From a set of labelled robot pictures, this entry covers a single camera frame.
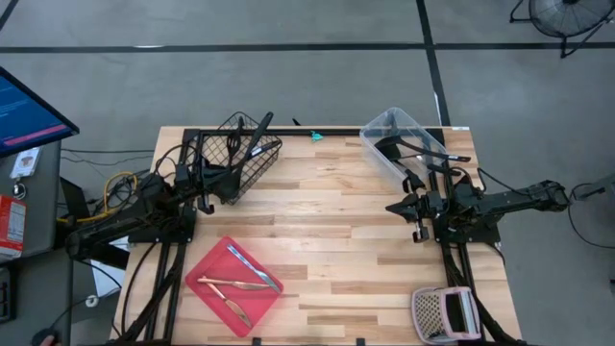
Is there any large black ladle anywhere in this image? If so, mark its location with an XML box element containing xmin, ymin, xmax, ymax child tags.
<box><xmin>214</xmin><ymin>111</ymin><xmax>275</xmax><ymax>204</ymax></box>

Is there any grey side desk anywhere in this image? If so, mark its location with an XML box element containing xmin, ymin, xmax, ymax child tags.
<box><xmin>0</xmin><ymin>138</ymin><xmax>76</xmax><ymax>346</ymax></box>

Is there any black metal rig frame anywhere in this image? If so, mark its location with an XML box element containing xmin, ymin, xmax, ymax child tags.
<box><xmin>109</xmin><ymin>125</ymin><xmax>526</xmax><ymax>346</ymax></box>

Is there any computer monitor blue screen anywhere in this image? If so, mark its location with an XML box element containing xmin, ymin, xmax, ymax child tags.
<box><xmin>0</xmin><ymin>64</ymin><xmax>82</xmax><ymax>160</ymax></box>

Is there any red box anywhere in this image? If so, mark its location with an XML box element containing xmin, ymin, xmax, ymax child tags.
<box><xmin>0</xmin><ymin>193</ymin><xmax>28</xmax><ymax>261</ymax></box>

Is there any black floor fan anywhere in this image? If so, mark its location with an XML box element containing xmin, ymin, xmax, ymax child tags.
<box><xmin>508</xmin><ymin>0</ymin><xmax>615</xmax><ymax>60</ymax></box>

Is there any grey slotted spatula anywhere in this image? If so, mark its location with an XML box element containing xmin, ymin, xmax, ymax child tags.
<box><xmin>226</xmin><ymin>114</ymin><xmax>247</xmax><ymax>158</ymax></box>

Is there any pink perforated caddy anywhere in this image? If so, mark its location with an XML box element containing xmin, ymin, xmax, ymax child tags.
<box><xmin>410</xmin><ymin>285</ymin><xmax>483</xmax><ymax>346</ymax></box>

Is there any white paper sheet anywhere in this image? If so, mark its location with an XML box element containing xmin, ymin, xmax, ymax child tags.
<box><xmin>89</xmin><ymin>235</ymin><xmax>132</xmax><ymax>298</ymax></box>

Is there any black keyboard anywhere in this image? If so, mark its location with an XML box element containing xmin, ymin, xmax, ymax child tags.
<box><xmin>0</xmin><ymin>266</ymin><xmax>14</xmax><ymax>324</ymax></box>

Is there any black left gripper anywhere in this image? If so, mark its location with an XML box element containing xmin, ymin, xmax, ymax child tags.
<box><xmin>162</xmin><ymin>157</ymin><xmax>223</xmax><ymax>215</ymax></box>

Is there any silver table knife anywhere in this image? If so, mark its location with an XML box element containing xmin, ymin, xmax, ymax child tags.
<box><xmin>225</xmin><ymin>243</ymin><xmax>283</xmax><ymax>294</ymax></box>

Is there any black wire basket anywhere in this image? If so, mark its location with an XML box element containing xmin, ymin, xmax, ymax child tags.
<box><xmin>184</xmin><ymin>111</ymin><xmax>285</xmax><ymax>207</ymax></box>

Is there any clear plastic bin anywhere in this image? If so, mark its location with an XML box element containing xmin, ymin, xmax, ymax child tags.
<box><xmin>358</xmin><ymin>106</ymin><xmax>451</xmax><ymax>192</ymax></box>

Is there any yellow cable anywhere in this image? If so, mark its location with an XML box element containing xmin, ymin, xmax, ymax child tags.
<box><xmin>56</xmin><ymin>171</ymin><xmax>139</xmax><ymax>226</ymax></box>

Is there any black computer mouse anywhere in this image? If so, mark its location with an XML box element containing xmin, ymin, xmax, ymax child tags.
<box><xmin>31</xmin><ymin>328</ymin><xmax>62</xmax><ymax>346</ymax></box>

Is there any pink plastic bin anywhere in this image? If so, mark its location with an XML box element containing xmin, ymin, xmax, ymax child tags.
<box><xmin>184</xmin><ymin>235</ymin><xmax>285</xmax><ymax>339</ymax></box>

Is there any white ID badge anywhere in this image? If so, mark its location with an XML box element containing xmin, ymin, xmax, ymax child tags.
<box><xmin>8</xmin><ymin>145</ymin><xmax>43</xmax><ymax>183</ymax></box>

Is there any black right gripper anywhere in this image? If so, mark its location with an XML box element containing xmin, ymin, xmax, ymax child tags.
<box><xmin>386</xmin><ymin>167</ymin><xmax>451</xmax><ymax>244</ymax></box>

